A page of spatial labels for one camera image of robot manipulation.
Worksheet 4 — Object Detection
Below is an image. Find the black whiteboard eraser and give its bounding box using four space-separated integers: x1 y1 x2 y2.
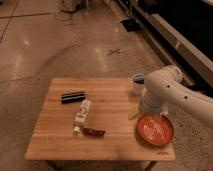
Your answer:
61 92 85 104

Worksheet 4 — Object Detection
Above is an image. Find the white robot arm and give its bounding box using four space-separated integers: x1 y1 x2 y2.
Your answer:
139 65 213 129

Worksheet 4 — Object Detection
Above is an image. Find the white plastic bottle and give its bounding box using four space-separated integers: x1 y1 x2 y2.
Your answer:
73 100 92 134

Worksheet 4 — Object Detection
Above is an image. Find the wooden table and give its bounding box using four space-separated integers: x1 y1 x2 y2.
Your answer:
25 78 175 163

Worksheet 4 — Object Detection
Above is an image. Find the dark red chili pepper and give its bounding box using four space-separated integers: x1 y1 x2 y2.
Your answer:
82 128 106 137

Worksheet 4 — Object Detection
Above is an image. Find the orange patterned plate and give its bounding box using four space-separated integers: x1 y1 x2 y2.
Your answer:
136 115 174 146

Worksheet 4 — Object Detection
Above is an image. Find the black floor object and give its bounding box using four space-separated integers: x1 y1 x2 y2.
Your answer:
121 19 140 32

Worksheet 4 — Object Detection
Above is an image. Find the long wall shelf unit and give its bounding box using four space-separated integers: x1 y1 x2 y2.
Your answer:
117 0 213 91

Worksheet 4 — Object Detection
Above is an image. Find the grey object with cables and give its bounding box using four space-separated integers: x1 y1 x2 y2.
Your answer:
54 0 89 22

